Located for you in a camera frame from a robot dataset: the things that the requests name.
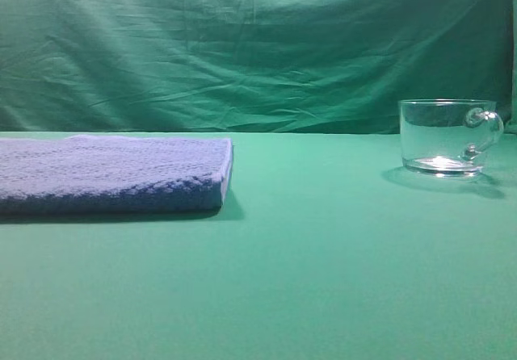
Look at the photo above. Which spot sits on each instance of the transparent glass cup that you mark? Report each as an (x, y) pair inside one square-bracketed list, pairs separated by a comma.
[(448, 137)]

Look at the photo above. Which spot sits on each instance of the blue folded towel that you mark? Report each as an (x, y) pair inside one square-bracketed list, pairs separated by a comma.
[(86, 174)]

